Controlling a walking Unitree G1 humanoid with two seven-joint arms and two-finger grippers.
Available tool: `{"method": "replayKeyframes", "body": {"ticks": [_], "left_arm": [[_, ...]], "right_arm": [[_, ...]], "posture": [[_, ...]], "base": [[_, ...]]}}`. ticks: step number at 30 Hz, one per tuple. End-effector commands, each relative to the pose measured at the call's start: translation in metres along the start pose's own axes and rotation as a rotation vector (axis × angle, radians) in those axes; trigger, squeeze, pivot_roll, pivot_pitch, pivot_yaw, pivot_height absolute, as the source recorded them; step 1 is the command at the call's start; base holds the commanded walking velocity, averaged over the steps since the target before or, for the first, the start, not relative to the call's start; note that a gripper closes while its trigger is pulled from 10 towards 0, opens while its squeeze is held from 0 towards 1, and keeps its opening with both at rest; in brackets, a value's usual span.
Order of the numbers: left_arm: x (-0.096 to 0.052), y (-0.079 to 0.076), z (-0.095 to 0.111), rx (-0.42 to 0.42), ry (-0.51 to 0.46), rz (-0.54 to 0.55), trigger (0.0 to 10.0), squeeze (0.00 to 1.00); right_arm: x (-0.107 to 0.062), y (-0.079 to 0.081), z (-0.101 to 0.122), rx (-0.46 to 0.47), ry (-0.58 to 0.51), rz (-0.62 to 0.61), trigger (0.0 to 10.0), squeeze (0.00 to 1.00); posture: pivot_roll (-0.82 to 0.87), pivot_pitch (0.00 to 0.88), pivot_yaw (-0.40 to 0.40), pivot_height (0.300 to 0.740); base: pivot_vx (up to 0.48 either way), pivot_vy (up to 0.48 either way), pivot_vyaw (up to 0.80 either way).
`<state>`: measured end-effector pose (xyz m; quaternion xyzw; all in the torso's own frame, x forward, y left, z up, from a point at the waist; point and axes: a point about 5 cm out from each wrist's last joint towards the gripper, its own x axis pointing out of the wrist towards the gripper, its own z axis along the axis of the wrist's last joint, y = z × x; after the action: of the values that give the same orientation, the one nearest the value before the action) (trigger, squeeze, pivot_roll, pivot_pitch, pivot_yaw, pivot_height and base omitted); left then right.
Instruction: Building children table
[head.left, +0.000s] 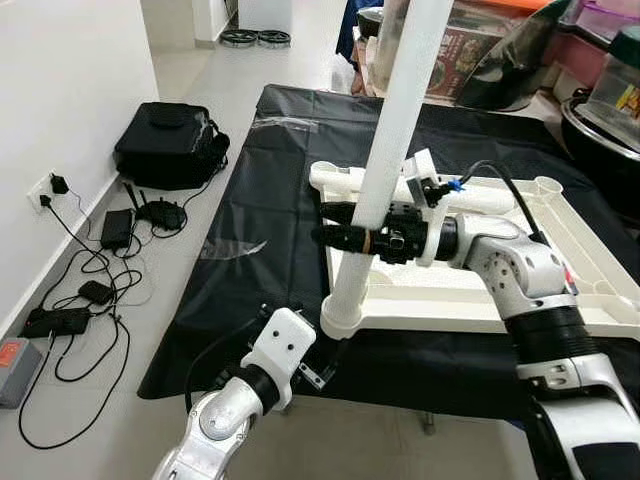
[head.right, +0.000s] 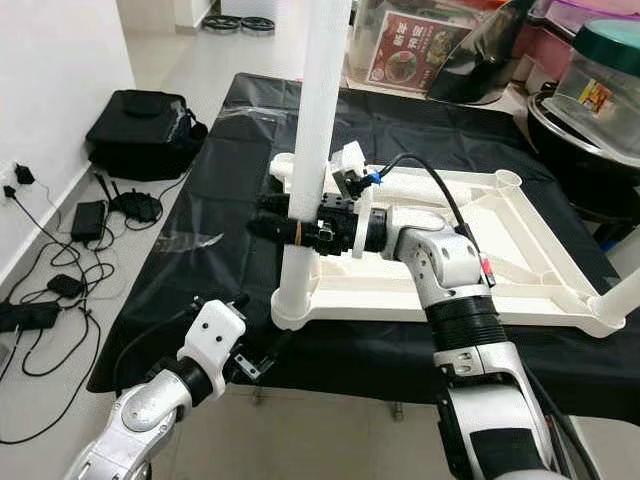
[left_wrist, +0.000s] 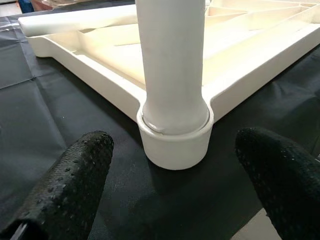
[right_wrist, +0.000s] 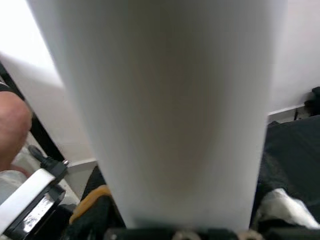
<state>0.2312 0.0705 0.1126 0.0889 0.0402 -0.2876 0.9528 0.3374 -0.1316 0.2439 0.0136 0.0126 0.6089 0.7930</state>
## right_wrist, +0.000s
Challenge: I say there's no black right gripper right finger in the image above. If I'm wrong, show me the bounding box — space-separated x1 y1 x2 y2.
249 139 315 228

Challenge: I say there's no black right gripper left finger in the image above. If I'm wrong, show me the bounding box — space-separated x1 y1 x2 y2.
66 164 127 240

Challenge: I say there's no white plastic table leg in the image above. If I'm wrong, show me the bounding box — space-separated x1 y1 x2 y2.
26 0 291 231

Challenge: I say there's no yellow rubber band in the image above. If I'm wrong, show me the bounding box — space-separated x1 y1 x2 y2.
69 184 112 225

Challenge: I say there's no black carry bag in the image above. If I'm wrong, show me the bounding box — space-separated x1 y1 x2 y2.
303 86 320 117

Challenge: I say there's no person leg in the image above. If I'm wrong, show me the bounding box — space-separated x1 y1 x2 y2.
0 91 33 173

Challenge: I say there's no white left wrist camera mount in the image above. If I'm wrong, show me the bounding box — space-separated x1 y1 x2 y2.
0 168 58 222

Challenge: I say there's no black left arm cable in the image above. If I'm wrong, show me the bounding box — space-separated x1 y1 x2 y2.
27 144 70 176

